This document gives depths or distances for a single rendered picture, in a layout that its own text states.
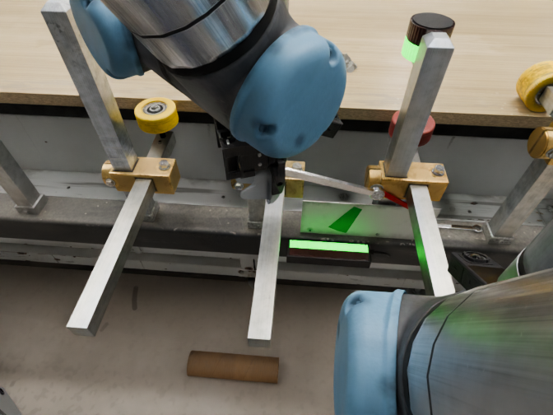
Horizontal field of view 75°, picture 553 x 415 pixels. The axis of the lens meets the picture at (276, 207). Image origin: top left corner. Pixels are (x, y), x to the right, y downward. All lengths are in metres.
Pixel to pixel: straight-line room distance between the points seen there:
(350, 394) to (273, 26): 0.17
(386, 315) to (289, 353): 1.22
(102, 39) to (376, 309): 0.25
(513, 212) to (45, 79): 1.00
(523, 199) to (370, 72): 0.41
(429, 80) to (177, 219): 0.56
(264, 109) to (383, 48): 0.82
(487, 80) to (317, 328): 0.97
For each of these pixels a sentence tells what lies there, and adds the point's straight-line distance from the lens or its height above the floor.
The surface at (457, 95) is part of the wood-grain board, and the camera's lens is 0.87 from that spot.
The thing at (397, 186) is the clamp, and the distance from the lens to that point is 0.68.
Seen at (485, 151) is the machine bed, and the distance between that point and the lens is 0.98.
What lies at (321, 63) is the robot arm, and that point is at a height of 1.22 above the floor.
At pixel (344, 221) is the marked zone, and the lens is 0.74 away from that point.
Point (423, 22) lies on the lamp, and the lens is 0.59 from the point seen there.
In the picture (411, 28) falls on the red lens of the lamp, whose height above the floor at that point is 1.10.
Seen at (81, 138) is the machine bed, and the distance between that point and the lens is 1.05.
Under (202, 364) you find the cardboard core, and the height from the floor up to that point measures 0.08.
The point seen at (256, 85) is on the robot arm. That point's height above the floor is 1.22.
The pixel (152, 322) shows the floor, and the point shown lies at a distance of 1.51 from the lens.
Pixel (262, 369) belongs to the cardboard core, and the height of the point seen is 0.08.
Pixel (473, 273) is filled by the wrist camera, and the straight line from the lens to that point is 0.44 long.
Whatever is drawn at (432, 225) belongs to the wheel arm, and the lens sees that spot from 0.63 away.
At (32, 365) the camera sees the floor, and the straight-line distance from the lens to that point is 1.62.
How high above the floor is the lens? 1.31
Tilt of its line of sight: 49 degrees down
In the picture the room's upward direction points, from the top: straight up
